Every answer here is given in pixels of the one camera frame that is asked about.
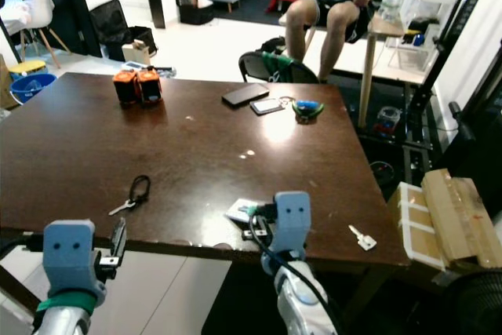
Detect white green card packet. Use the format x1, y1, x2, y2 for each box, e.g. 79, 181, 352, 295
224, 198, 264, 224

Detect silver key white tag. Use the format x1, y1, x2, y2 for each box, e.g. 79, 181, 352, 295
348, 225, 378, 252

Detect dark brown wooden table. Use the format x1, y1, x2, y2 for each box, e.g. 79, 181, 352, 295
0, 72, 414, 275

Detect black smartphone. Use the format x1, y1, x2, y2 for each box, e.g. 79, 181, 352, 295
221, 82, 271, 107

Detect flat taped cardboard box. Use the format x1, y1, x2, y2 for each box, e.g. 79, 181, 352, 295
388, 182, 448, 273

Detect orange black box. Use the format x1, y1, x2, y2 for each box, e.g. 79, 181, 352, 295
112, 69, 140, 107
136, 67, 163, 105

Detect black chair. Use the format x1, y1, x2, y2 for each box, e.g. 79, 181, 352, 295
238, 50, 321, 85

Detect green cloth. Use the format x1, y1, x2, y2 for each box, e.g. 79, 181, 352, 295
263, 53, 295, 77

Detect glass jar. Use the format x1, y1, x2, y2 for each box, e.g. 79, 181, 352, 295
375, 105, 402, 136

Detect light wooden side table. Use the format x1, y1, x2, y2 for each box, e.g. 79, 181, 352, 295
282, 9, 409, 128

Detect blue plastic bucket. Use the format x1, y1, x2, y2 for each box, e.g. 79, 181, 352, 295
9, 73, 57, 105

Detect black metal rack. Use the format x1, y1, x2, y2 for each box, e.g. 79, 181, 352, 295
404, 0, 502, 187

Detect open cardboard box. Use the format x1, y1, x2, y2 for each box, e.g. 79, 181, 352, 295
0, 76, 20, 110

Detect small cardboard box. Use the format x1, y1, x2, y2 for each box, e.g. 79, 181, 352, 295
122, 41, 150, 65

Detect yellow round stool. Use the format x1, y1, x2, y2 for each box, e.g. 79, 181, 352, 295
12, 59, 48, 75

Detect brown cardboard box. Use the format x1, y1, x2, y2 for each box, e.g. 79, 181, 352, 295
420, 169, 502, 269

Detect black storage bin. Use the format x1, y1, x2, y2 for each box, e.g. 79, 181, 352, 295
174, 0, 214, 25

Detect white chair wooden legs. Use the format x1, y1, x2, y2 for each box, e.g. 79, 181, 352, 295
4, 0, 70, 57

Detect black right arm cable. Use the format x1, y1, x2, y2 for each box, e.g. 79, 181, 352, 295
247, 206, 336, 330

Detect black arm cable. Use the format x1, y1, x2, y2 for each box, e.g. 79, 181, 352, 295
247, 206, 336, 330
0, 237, 46, 261

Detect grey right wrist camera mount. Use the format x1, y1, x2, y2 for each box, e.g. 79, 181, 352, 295
273, 191, 312, 257

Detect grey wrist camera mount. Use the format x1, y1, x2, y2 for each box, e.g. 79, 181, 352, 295
273, 191, 312, 257
42, 220, 96, 306

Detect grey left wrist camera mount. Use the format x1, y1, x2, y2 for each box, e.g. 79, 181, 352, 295
42, 220, 96, 306

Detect key with black strap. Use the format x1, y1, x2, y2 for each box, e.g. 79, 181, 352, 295
108, 175, 151, 216

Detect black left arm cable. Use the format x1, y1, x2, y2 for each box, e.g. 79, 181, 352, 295
0, 237, 46, 261

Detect green blue strap bundle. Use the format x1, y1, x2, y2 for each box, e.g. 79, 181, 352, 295
292, 99, 324, 122

